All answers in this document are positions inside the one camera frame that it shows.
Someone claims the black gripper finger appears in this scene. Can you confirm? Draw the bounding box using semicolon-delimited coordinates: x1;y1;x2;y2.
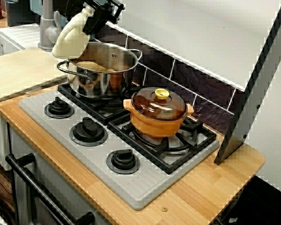
82;13;109;36
65;0;86;19

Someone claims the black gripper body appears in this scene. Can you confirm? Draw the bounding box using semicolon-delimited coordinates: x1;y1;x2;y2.
84;0;126;24

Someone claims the cream plastic detergent bottle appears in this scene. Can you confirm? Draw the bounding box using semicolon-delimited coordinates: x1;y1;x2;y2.
51;6;95;59

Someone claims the tan toy bread loaf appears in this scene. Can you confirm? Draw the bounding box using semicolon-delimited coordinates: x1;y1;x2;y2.
76;60;118;72

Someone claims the dark grey box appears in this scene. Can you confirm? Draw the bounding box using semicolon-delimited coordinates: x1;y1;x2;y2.
7;0;40;27

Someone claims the stainless steel pot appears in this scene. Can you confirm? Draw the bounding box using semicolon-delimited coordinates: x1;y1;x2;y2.
57;41;143;100

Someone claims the white toy sink unit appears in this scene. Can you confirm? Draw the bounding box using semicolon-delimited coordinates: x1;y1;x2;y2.
0;22;42;59

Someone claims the light wooden cutting board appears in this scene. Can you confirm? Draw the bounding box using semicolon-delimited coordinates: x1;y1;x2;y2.
0;48;71;106

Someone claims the black burner grate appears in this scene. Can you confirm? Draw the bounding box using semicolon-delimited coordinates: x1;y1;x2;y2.
57;83;141;126
107;112;217;174

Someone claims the black stove knob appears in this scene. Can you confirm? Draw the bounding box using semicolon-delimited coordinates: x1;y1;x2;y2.
44;97;74;120
69;116;108;147
106;149;141;174

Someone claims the brown lid with yellow knob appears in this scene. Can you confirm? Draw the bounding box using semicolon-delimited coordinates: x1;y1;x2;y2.
130;86;187;121

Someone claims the orange toy pot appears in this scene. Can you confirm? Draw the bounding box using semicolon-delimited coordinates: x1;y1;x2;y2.
123;98;194;139

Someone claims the dark tile backsplash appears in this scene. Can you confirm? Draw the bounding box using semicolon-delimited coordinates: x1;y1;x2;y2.
93;23;245;136

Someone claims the grey stove top panel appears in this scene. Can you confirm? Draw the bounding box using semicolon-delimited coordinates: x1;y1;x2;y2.
18;90;220;210

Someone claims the dark grey hood side panel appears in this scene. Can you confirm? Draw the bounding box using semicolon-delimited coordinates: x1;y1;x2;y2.
214;0;281;166

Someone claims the black oven door handle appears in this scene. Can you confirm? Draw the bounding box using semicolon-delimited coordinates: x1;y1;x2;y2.
5;153;96;225

